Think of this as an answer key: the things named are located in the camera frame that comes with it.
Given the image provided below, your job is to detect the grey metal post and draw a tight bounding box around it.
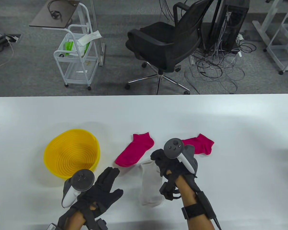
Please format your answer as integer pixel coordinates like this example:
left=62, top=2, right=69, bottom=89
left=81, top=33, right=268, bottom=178
left=91, top=0, right=106, bottom=67

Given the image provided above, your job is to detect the pink sock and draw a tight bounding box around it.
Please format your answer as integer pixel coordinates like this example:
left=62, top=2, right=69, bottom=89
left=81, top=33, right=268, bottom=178
left=114, top=132, right=155, bottom=167
left=181, top=133, right=215, bottom=155

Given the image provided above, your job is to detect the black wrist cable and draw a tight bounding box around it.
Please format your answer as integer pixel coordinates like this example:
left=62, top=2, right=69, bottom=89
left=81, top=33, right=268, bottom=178
left=212, top=216, right=222, bottom=230

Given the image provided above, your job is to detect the black office chair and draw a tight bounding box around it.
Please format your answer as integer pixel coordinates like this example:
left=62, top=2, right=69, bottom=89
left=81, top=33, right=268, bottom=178
left=125, top=0, right=215, bottom=95

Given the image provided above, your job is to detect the white desk frame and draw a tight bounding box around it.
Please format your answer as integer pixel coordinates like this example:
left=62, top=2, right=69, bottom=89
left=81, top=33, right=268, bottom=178
left=252, top=0, right=282, bottom=52

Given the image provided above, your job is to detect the white wire utility cart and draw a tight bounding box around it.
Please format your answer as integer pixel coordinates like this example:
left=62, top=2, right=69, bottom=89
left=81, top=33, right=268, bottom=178
left=54, top=2, right=99, bottom=91

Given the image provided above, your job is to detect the dark brown side table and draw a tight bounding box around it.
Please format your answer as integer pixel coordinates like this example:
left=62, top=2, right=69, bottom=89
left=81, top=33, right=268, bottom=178
left=29, top=0, right=81, bottom=29

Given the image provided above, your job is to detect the black computer tower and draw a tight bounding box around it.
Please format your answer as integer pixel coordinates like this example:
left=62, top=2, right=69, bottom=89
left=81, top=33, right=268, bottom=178
left=208, top=0, right=250, bottom=52

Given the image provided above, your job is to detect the white paper sheet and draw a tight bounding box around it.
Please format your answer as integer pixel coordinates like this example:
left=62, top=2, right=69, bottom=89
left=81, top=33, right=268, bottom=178
left=77, top=31, right=102, bottom=46

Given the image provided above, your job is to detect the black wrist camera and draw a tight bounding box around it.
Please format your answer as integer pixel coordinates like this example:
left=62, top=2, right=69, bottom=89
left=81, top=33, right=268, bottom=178
left=95, top=218, right=108, bottom=230
left=159, top=183, right=181, bottom=200

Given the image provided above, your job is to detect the black forearm strap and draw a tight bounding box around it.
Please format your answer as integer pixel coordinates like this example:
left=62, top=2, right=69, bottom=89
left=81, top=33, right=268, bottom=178
left=181, top=203, right=210, bottom=220

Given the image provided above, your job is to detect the floor socket box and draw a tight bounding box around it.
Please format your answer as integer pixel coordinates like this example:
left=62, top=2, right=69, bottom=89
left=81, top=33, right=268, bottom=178
left=5, top=34, right=21, bottom=43

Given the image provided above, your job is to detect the white floor cable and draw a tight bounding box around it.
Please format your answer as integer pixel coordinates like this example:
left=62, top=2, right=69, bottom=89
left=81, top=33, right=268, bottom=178
left=0, top=41, right=15, bottom=69

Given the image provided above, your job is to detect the yellow ribbed basket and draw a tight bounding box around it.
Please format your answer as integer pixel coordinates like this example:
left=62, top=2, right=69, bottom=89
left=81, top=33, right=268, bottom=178
left=43, top=129, right=101, bottom=179

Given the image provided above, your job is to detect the person's left forearm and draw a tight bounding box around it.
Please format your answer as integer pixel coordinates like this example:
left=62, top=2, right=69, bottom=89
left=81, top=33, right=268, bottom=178
left=65, top=211, right=87, bottom=230

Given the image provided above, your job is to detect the person's right hand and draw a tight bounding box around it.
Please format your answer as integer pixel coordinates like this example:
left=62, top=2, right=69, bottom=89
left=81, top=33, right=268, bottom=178
left=150, top=149, right=198, bottom=183

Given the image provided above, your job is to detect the white metal rack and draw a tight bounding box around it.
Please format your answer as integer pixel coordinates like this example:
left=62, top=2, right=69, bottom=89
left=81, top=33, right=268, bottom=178
left=266, top=0, right=288, bottom=75

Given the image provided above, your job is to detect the black coiled cable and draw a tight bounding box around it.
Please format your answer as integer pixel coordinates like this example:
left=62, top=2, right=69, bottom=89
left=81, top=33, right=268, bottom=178
left=48, top=0, right=63, bottom=20

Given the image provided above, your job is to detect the person's left hand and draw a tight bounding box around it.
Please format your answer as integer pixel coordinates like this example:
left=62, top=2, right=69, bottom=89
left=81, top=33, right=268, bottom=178
left=73, top=167, right=124, bottom=220

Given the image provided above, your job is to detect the white sock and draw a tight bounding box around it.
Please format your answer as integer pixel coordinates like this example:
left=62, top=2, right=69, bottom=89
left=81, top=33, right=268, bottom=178
left=140, top=165, right=165, bottom=207
left=140, top=160, right=165, bottom=206

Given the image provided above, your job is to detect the tangle of floor cables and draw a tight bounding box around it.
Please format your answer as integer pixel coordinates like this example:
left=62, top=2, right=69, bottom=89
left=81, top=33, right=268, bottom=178
left=184, top=40, right=257, bottom=94

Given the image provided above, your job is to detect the green and white wipes pack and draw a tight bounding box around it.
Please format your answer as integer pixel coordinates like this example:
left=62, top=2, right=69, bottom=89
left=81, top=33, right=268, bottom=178
left=64, top=41, right=91, bottom=57

